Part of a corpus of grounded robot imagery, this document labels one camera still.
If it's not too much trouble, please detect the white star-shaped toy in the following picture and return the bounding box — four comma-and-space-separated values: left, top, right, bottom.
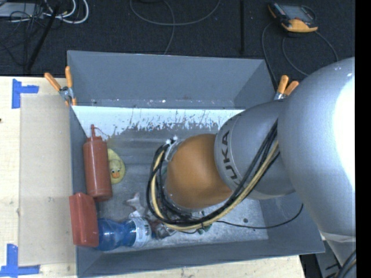
125, 192, 152, 218

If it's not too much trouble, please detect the blue plastic bottle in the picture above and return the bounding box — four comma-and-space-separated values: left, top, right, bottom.
96, 216, 155, 252

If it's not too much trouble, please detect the yellow toy duck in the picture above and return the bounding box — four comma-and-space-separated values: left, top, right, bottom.
107, 148, 126, 185

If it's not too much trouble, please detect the red-brown flat block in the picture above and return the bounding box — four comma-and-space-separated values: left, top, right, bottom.
68, 192, 100, 248

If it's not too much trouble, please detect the red-brown squeeze bottle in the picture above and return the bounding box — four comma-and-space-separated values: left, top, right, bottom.
82, 124, 114, 202

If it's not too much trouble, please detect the pale wood flat board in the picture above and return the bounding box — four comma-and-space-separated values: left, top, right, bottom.
17, 93, 77, 268

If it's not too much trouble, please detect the grey metal bin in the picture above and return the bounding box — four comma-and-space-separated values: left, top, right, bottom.
66, 50, 326, 278

